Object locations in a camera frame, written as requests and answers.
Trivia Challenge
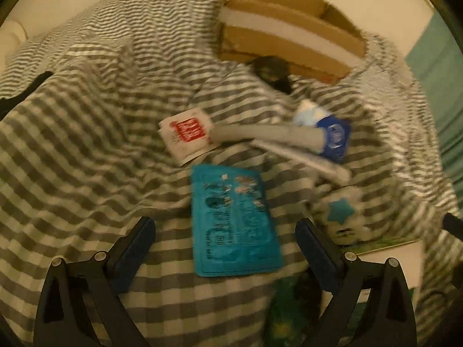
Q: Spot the red white sachet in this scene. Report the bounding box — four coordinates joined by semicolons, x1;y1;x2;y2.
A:
159;107;219;166

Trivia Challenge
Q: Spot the white tube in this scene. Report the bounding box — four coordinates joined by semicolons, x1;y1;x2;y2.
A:
209;124;327;153
250;139;352;187

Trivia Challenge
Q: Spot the teal blister pack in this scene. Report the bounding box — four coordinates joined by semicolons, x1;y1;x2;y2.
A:
191;165;284;277

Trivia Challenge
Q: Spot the green white carton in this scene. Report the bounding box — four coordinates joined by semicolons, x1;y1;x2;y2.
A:
262;270;333;346

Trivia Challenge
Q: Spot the small black object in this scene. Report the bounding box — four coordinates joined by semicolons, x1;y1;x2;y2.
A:
251;56;292;95

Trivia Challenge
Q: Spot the grey checked bed quilt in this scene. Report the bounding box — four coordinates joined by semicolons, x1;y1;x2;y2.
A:
1;0;462;346

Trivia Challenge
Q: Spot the blue white packet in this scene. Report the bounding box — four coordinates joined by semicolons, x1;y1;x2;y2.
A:
293;99;352;163

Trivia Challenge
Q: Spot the teal curtain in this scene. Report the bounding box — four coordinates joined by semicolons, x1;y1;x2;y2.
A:
407;13;462;193

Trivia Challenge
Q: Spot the white cartoon plush toy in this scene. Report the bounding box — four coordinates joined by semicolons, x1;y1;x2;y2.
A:
315;186;373;246

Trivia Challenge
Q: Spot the white tufted headboard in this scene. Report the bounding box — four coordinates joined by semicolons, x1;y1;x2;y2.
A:
0;21;27;72

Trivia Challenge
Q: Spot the brown cardboard box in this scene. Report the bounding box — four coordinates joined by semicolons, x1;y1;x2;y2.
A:
217;0;366;84

